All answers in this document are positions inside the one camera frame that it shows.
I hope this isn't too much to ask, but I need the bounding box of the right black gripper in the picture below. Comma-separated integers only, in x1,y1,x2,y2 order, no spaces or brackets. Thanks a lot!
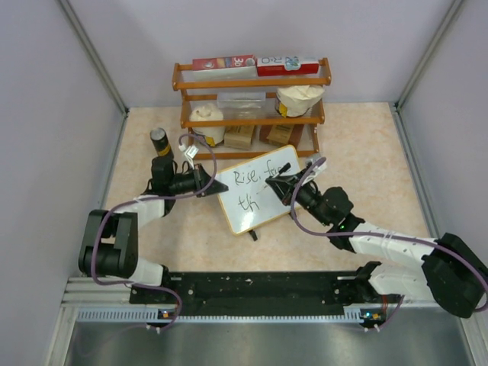
268,169,332,227

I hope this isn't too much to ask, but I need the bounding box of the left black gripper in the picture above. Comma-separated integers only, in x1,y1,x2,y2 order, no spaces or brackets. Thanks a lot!
168,163,226,197

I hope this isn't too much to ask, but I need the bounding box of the yellow framed whiteboard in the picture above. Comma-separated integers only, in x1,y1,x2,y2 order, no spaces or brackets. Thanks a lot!
217,145,301,236

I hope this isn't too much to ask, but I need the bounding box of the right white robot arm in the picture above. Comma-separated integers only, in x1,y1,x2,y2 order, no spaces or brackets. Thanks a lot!
265,172,487,318

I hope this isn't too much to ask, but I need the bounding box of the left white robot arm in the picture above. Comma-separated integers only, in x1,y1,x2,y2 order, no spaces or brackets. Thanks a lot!
78,156,229,303

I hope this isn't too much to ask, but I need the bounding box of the brown packet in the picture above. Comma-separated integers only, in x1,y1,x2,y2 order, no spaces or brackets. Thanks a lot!
259,124,303,148

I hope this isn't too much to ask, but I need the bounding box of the tan cardboard box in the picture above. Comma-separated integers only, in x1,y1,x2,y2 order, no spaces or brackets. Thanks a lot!
224,125,255,150

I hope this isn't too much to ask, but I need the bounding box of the wooden three tier shelf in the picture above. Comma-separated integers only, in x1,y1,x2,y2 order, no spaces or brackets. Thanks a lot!
172,57,332,159

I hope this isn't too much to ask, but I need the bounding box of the white bag lower left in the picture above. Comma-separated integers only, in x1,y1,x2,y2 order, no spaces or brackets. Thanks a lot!
189,103,226,148

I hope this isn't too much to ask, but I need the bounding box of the white bag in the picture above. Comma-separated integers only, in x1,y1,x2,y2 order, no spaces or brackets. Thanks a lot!
189,103,226,148
275,85,325,118

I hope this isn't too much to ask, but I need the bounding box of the black drink can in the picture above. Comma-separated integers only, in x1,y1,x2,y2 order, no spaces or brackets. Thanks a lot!
149,127,174,159

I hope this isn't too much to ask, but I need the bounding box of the white bag middle right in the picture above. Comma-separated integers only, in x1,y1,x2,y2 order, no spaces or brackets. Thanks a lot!
275,85,325,118

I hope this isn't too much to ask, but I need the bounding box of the clear plastic container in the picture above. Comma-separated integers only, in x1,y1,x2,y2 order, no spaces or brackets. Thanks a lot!
217,91,266,120

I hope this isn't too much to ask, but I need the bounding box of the red white wrap box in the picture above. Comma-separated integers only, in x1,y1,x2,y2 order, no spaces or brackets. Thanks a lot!
256,56,319,77

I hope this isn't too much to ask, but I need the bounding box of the red foil box left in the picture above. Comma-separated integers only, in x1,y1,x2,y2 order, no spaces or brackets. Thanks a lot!
192,54,257,81

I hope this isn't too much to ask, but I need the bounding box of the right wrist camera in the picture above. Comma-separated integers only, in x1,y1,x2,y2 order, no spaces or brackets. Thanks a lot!
305,153,327,182

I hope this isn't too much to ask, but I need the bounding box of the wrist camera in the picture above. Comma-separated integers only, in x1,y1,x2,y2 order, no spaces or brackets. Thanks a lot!
305,153,327,182
178,144,199,167

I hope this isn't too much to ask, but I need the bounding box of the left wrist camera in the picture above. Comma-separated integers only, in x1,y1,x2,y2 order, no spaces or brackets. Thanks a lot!
178,144,199,167

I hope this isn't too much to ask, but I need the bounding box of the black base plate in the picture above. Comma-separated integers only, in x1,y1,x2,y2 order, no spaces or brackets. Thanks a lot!
129,269,382,316

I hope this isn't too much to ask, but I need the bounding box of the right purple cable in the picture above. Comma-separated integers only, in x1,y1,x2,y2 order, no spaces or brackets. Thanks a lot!
290,156,488,332

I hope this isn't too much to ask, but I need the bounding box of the grey slotted cable duct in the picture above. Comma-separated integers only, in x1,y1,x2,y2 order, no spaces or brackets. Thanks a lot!
76,307,384,324

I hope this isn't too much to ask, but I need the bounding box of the aluminium frame rail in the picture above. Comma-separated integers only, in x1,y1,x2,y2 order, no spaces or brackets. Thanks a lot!
60,276,477,306

